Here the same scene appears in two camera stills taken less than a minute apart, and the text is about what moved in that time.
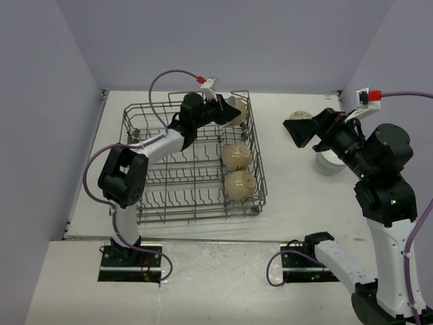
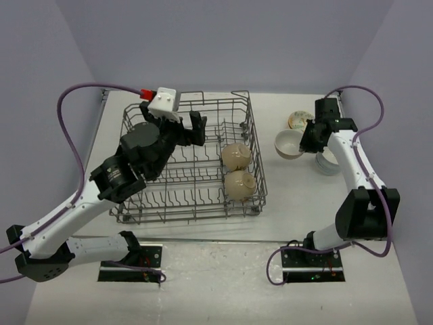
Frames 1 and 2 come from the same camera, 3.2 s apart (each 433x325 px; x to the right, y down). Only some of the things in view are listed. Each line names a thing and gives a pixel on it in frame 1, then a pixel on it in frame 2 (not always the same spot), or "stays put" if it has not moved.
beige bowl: x=240 y=185 stays put
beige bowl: x=239 y=105 to x=287 y=143
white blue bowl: x=329 y=165 stays put
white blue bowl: x=328 y=158 stays put
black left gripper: x=226 y=112 to x=178 y=126
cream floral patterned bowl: x=300 y=115 stays put
